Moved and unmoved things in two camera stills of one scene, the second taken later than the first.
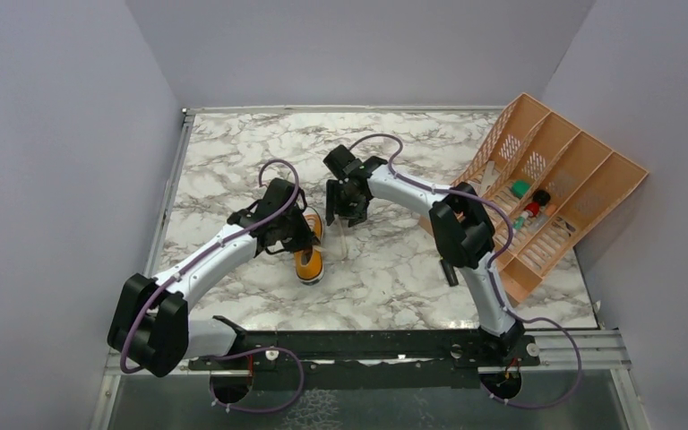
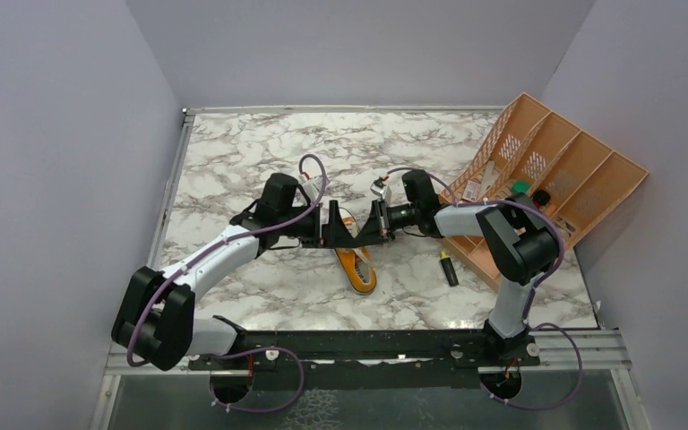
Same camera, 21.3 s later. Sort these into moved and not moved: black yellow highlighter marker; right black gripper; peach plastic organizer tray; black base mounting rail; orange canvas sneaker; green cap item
Moved: right black gripper; orange canvas sneaker
Not moved: black base mounting rail; black yellow highlighter marker; green cap item; peach plastic organizer tray
